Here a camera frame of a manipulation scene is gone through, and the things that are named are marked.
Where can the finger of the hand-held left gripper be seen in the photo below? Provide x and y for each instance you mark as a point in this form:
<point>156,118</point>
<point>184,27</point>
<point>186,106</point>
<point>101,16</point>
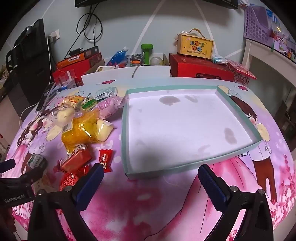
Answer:
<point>7,165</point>
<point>32,175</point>

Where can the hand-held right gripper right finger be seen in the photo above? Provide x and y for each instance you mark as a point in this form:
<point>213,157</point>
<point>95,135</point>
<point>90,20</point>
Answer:
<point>211,188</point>

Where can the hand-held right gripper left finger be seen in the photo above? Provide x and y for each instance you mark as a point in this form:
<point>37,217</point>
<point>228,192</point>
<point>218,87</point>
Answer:
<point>89,187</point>

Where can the green white snack packet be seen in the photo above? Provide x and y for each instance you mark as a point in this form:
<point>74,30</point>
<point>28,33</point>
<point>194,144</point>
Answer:
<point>37,162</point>

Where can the bright red snack packet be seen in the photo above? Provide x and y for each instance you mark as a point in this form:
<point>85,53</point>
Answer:
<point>70,179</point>

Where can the small dark red candy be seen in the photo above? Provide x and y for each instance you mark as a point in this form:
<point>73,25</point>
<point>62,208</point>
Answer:
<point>106,161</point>

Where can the red brown snack packet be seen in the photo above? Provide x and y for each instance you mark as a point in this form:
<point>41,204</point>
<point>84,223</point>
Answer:
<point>75,158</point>

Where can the yellow jelly bag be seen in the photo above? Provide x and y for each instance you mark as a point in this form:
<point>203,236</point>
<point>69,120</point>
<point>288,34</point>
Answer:
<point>78,134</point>

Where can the clear white bun packet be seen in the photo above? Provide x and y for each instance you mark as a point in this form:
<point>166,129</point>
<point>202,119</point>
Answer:
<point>63,114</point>
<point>105,129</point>

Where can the teal shallow cardboard tray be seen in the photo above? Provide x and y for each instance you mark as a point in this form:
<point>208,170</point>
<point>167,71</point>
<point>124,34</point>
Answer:
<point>180,129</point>

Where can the green label round cake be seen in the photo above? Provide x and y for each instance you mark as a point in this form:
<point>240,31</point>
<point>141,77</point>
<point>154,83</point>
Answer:
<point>89,104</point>

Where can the pink snack packet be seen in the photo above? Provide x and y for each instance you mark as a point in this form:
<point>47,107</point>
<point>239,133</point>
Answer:
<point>108,106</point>

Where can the orange label roll cake packet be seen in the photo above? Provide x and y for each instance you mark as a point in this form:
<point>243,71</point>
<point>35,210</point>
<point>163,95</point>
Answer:
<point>74,100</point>

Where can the mint green snack packet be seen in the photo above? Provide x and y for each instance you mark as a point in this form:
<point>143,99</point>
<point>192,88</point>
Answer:
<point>106,92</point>

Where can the printed cartoon blanket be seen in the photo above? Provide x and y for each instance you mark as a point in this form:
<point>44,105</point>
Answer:
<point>150,208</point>

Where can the smartphone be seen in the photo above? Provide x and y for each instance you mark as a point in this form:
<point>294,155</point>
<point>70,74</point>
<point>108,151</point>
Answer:
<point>46,96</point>

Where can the clear plastic box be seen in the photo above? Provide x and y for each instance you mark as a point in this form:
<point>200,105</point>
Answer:
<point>66,77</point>

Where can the black office chair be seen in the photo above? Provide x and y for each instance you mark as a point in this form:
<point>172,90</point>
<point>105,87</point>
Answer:
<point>32,53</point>

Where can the white yellow card box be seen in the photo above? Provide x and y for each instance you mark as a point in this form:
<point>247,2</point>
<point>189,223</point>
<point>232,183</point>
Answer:
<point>105,69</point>

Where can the orange box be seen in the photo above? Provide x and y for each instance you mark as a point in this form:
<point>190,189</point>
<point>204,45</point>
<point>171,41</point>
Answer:
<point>71,61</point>

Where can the red patterned paper box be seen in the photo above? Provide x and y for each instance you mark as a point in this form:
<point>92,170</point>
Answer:
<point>241,71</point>

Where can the dark red gift box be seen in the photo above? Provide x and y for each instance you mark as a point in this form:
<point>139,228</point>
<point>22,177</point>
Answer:
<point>196,68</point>

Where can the light blue face mask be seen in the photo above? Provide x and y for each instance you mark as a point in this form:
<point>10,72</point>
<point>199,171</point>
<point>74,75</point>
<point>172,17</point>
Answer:
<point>219,59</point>

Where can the black power adapter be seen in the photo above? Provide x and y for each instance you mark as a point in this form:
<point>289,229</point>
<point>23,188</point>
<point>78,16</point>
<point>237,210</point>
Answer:
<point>75,51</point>

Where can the white cardboard box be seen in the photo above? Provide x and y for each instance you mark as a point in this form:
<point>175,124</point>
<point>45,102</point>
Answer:
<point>150,71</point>

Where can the blue plastic bag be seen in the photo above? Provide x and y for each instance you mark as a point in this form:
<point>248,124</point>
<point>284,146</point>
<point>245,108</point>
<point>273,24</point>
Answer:
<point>118,56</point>

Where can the black box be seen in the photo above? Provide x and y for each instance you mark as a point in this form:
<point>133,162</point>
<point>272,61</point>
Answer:
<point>91,52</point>

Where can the white shelf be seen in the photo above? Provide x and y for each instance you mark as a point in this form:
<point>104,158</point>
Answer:
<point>248,53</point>

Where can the green dumbbell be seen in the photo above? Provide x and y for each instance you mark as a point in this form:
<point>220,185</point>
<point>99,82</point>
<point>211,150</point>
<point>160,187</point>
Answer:
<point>147,53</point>

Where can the pile of colourful toys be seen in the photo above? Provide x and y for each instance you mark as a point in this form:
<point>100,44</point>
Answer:
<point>284,39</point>

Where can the purple plastic basket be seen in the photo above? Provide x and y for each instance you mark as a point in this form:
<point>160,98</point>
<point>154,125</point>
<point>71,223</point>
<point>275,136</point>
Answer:
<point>256,25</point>

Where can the white wall outlet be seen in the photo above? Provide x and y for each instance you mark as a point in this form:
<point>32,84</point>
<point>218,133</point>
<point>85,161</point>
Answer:
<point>54,36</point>

